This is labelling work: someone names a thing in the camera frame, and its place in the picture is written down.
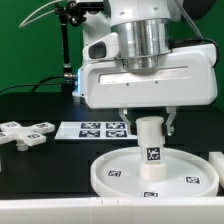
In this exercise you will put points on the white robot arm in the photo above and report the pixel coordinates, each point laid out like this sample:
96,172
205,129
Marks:
147,53

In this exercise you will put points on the black camera stand pole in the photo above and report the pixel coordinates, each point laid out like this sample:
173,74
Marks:
68,14

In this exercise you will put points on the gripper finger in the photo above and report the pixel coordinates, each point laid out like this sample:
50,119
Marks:
128,120
169,127

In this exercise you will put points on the white cross table base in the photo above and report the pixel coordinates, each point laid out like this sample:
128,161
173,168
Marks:
24,136

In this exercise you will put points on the white round table top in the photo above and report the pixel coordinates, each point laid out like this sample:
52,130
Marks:
122,173

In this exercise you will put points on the white marker board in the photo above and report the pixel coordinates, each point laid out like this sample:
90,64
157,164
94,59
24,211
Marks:
93,130

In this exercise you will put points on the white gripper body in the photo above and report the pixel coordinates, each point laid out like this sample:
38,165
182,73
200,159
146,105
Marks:
183,77

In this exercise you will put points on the white front obstacle wall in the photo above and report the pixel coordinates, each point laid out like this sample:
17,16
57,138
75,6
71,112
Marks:
203,210

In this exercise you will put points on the white obstacle wall block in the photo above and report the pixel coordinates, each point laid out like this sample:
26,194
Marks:
217,161

